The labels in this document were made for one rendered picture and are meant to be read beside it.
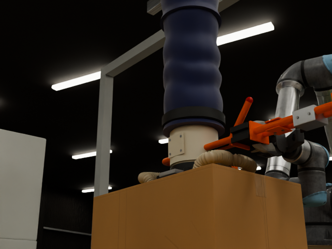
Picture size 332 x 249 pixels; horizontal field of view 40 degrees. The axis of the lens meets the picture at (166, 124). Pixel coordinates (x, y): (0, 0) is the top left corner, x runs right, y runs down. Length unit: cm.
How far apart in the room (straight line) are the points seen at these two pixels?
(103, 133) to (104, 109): 30
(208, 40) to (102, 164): 371
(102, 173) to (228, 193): 404
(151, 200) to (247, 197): 29
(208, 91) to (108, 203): 51
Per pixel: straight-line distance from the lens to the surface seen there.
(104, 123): 538
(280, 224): 138
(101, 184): 517
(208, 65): 161
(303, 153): 155
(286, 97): 189
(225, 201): 122
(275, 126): 132
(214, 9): 175
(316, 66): 194
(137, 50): 516
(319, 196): 159
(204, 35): 168
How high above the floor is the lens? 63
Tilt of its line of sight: 20 degrees up
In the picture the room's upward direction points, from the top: straight up
